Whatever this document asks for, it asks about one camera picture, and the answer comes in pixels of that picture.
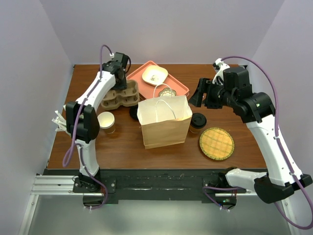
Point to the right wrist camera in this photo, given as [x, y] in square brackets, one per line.
[219, 65]

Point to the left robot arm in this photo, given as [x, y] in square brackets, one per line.
[81, 119]

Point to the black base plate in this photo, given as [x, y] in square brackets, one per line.
[144, 184]

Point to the woven bamboo coaster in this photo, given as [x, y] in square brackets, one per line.
[216, 144]

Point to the brown paper cup stack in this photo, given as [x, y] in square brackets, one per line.
[107, 122]

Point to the single brown paper cup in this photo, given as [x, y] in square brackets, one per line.
[194, 129]

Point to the cardboard cup carrier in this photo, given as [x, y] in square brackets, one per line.
[127, 98]

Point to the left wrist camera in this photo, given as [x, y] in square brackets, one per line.
[121, 58]

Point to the cream square bowl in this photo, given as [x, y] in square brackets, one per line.
[154, 75]

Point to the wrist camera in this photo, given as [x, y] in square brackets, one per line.
[121, 58]
[219, 65]

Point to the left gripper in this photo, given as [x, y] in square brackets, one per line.
[122, 85]

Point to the black cup lid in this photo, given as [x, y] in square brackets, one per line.
[198, 120]

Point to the black lid stack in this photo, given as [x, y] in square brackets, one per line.
[133, 112]

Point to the green patterned small dish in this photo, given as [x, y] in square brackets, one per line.
[167, 92]

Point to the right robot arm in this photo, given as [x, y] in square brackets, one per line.
[257, 111]

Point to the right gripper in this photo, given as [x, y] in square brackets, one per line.
[205, 85]

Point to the brown paper bag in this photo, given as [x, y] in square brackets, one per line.
[164, 120]

